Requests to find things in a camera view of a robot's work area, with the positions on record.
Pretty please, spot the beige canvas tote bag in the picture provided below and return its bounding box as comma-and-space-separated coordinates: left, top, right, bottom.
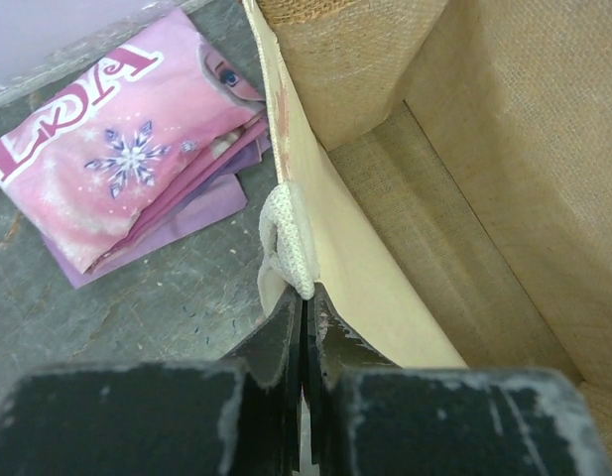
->
244, 1, 612, 455

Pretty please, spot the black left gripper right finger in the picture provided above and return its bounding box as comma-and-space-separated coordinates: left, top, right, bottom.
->
305, 285, 612, 475

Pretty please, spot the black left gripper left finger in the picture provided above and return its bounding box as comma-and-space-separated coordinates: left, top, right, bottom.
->
0, 289, 302, 475

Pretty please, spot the pink printed tissue pack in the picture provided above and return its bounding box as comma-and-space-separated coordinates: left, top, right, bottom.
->
0, 9, 268, 287

